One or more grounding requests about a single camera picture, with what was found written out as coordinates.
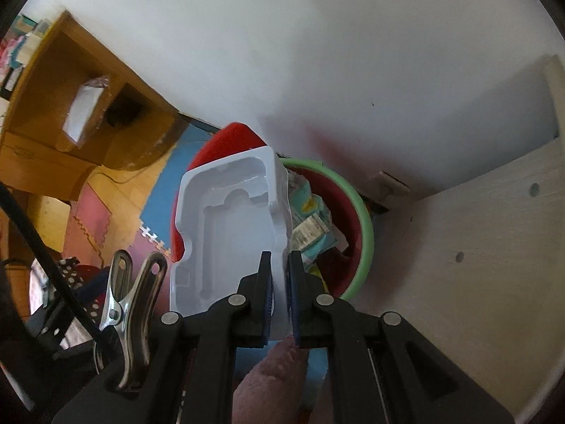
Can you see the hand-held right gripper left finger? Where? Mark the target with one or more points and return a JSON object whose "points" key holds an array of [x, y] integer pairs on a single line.
{"points": [[267, 300]]}

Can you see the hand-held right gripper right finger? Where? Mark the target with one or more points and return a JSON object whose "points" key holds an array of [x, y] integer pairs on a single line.
{"points": [[293, 304]]}

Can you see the teal wipes packet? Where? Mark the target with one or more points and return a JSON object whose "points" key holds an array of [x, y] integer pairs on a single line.
{"points": [[315, 229]]}

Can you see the white plastic tray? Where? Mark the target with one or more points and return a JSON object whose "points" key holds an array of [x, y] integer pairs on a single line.
{"points": [[229, 229]]}

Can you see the red bin with green rim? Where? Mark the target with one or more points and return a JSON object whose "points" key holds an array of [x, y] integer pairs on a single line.
{"points": [[351, 221]]}

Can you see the pink fuzzy cloth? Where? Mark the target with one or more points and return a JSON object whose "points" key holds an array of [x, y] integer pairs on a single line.
{"points": [[269, 384]]}

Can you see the metal spring clip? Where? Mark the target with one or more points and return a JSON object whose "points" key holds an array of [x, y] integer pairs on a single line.
{"points": [[128, 313]]}

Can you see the red round stool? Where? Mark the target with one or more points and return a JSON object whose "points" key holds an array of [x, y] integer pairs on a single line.
{"points": [[229, 137]]}

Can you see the white wooden table panel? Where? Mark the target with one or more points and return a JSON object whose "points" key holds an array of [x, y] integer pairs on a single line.
{"points": [[463, 229]]}

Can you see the white paper in clear wrap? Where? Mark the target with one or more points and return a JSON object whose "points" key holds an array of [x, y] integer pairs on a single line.
{"points": [[81, 110]]}

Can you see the wooden corner shelf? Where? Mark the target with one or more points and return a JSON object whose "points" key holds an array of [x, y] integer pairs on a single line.
{"points": [[39, 150]]}

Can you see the white wall socket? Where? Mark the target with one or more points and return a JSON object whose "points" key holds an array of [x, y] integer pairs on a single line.
{"points": [[388, 185]]}

